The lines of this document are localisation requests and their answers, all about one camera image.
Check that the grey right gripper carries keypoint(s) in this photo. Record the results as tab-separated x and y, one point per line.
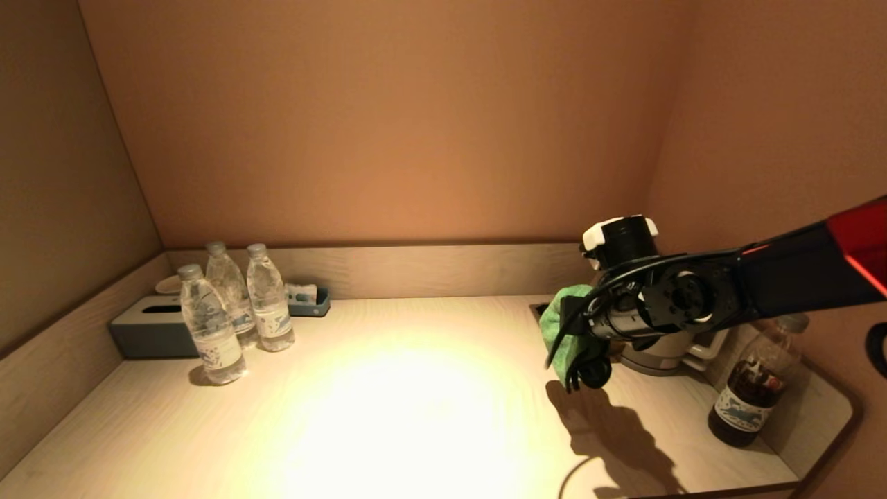
617	319

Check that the green microfibre cloth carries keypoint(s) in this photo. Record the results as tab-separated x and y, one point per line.
558	322

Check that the red black right robot arm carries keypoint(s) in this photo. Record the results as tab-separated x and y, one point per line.
797	270

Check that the white kettle base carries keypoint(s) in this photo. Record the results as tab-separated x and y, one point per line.
662	369

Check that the black recessed socket panel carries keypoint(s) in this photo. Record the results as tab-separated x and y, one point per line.
540	310

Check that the white electric kettle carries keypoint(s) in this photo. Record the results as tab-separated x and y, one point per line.
665	350

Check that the dark drink bottle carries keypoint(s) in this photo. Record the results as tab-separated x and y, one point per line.
752	391

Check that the small blue tray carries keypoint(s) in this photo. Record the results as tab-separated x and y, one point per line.
313	307

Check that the white sachet packet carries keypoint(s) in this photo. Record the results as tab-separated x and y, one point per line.
300	293

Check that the clear water bottle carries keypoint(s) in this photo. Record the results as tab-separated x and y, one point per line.
269	305
211	333
227	287

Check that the small white dish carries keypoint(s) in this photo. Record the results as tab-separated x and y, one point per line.
168	285

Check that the grey-blue tissue box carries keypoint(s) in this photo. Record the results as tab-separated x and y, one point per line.
149	336

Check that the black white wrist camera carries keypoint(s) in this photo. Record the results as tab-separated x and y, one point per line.
620	239

